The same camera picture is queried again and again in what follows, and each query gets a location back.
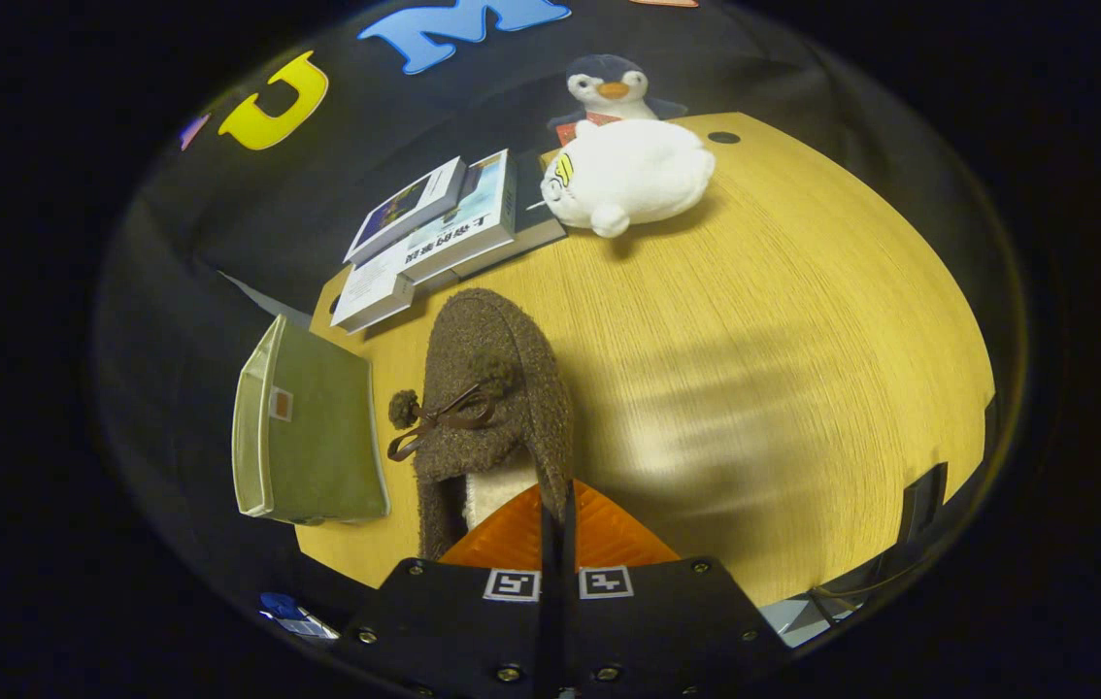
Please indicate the white seal plush toy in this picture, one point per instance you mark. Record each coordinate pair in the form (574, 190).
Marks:
(638, 170)

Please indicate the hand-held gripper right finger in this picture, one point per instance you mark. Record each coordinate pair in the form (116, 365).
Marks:
(575, 602)

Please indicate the penguin plush toy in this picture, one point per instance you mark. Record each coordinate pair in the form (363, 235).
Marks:
(609, 78)

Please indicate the plain white book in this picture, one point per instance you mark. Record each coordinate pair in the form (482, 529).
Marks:
(371, 291)

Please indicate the dark rectangular object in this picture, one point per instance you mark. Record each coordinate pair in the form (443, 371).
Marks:
(924, 500)

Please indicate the light blue cover book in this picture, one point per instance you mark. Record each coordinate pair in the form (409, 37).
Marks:
(458, 238)

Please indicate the black book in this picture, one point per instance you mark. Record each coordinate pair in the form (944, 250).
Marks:
(536, 233)

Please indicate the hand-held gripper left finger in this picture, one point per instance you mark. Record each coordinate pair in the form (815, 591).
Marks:
(546, 602)

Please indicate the brown fuzzy shoe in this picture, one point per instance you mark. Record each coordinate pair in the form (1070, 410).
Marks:
(492, 340)

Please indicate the green fabric storage box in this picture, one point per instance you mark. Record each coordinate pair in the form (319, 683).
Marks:
(317, 437)

